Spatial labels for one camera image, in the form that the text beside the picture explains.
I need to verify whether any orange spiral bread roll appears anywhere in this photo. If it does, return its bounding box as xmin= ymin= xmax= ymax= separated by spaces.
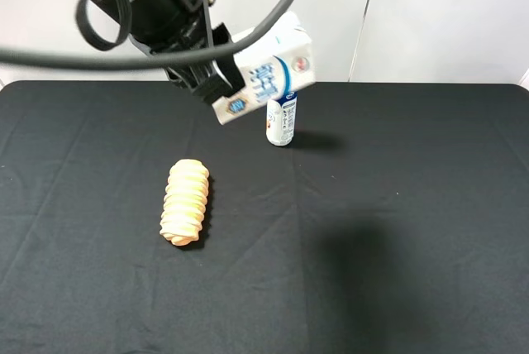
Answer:
xmin=160 ymin=159 xmax=209 ymax=246

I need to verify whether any black table cloth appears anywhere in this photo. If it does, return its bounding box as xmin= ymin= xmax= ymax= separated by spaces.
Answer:
xmin=1 ymin=82 xmax=528 ymax=353

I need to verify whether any blue capped white bottle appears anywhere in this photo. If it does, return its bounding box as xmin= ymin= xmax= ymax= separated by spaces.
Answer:
xmin=266 ymin=92 xmax=298 ymax=146

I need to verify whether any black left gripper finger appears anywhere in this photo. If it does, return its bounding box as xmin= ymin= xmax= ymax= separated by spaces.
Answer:
xmin=191 ymin=55 xmax=245 ymax=105

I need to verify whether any white blue milk carton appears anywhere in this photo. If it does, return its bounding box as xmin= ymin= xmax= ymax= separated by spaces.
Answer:
xmin=212 ymin=11 xmax=316 ymax=125

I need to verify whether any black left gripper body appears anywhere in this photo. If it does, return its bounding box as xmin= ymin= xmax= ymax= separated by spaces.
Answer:
xmin=129 ymin=6 xmax=231 ymax=91

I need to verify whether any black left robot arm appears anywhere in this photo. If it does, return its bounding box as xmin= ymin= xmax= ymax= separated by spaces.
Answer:
xmin=74 ymin=0 xmax=231 ymax=56

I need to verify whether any thick grey left cable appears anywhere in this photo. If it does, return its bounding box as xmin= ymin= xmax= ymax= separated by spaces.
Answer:
xmin=0 ymin=0 xmax=312 ymax=72

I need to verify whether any thin black cable loop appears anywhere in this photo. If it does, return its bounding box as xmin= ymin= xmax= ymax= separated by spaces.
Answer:
xmin=74 ymin=0 xmax=134 ymax=52

